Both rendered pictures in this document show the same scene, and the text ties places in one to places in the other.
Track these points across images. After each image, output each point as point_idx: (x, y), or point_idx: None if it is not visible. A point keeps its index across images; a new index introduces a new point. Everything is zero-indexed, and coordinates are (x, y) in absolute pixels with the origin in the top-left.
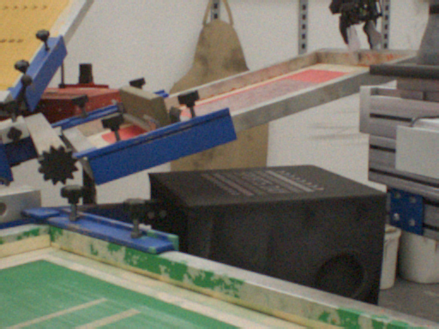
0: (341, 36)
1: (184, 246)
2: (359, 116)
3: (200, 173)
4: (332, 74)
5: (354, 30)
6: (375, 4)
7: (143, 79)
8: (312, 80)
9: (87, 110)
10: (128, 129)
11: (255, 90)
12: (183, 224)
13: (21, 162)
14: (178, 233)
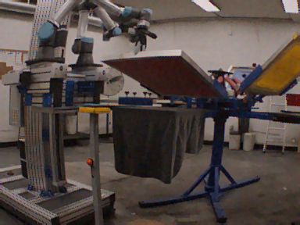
0: (145, 48)
1: (198, 141)
2: (108, 76)
3: (192, 108)
4: (146, 64)
5: (139, 46)
6: (131, 37)
7: (214, 74)
8: (152, 67)
9: (295, 101)
10: (203, 91)
11: (180, 73)
12: (199, 131)
13: (295, 123)
14: (200, 135)
